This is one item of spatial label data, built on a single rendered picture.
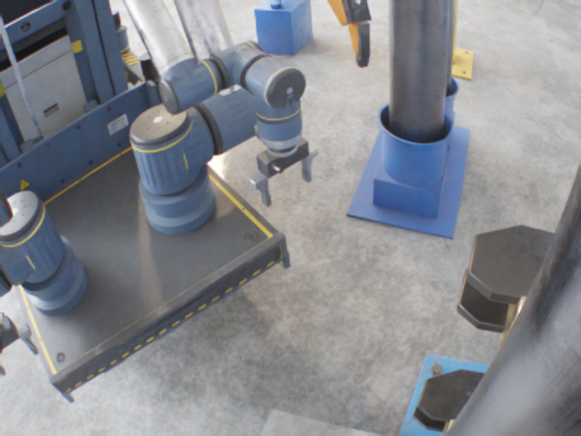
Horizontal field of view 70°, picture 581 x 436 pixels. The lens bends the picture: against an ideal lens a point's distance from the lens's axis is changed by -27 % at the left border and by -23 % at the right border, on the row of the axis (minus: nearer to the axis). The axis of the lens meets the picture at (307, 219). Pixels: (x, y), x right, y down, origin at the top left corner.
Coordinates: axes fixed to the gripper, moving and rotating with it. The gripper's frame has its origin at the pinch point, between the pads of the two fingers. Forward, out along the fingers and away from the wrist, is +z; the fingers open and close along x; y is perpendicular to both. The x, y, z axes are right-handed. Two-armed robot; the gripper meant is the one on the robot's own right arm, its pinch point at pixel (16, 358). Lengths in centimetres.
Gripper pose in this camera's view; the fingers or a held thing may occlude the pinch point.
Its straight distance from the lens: 137.1
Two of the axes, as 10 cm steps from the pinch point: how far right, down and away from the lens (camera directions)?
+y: -6.3, -5.4, 5.6
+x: -7.8, 4.9, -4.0
